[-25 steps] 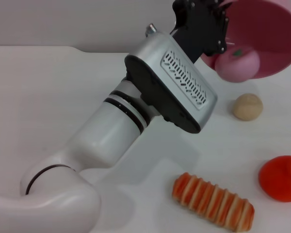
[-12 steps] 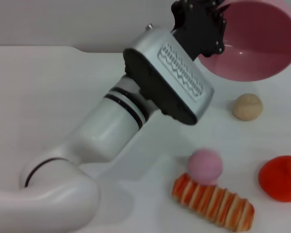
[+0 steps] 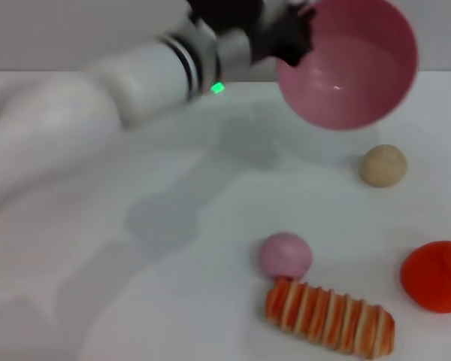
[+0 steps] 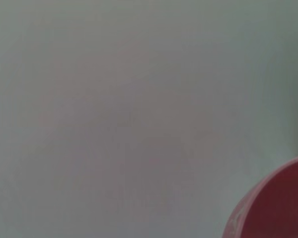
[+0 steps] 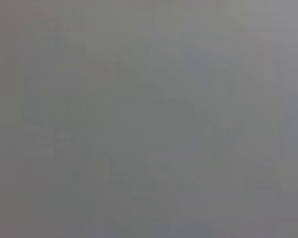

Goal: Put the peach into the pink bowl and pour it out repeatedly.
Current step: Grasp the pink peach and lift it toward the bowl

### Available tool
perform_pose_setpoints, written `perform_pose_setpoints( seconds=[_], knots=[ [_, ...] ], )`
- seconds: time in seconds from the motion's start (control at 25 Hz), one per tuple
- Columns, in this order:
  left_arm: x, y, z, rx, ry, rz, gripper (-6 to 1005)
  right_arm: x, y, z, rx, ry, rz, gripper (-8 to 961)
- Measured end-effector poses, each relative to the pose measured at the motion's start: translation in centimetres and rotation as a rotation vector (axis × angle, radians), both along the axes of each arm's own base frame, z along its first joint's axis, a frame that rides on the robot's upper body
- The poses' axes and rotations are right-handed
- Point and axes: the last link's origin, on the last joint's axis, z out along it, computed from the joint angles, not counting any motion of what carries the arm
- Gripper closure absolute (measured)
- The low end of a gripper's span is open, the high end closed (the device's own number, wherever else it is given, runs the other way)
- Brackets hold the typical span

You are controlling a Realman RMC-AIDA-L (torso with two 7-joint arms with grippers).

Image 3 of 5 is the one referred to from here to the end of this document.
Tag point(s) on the pink toy peach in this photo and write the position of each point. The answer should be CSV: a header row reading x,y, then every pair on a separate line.
x,y
285,255

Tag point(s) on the beige round toy bun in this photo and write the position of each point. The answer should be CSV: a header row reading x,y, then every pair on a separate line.
x,y
383,165

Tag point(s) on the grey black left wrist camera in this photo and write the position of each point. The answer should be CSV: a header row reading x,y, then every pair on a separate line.
x,y
225,19

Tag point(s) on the red orange toy tomato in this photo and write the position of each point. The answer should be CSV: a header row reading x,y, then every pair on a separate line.
x,y
434,278

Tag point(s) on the orange striped toy bread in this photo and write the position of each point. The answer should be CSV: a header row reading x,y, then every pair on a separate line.
x,y
330,319

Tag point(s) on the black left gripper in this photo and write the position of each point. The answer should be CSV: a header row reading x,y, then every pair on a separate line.
x,y
285,34

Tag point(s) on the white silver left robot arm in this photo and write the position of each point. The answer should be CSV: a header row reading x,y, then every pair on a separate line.
x,y
97,105

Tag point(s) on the pink plastic bowl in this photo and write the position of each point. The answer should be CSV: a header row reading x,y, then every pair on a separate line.
x,y
353,82

